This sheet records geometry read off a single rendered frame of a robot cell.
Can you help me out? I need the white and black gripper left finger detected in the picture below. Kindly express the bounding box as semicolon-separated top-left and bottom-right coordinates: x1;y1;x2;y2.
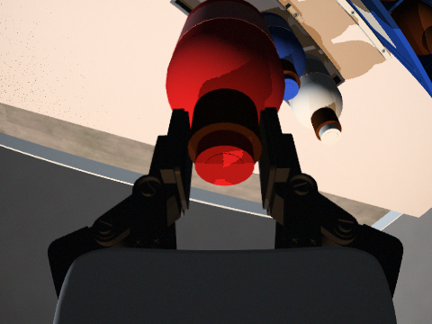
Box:
48;108;193;299

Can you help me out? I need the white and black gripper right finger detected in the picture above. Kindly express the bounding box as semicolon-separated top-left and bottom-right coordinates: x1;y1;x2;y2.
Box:
257;107;403;298

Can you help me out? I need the red bottle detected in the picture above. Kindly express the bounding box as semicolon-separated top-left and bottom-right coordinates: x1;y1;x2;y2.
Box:
166;0;285;185

